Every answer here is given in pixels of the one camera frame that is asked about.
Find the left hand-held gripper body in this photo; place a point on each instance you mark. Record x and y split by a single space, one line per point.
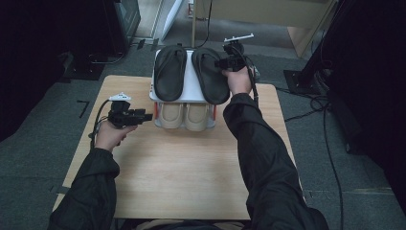
119 113

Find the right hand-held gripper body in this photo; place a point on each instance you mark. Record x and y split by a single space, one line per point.
235 56

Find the black slipper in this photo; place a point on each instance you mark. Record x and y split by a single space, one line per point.
210 76
169 73

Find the cream shoe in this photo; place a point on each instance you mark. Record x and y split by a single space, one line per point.
171 115
196 116

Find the white shoe rack orange legs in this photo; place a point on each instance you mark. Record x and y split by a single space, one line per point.
191 80

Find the person's right hand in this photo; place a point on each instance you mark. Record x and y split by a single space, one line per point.
237 81

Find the person's left hand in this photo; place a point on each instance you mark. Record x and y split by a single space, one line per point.
110 135

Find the black stand base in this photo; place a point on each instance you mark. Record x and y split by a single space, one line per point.
301 81

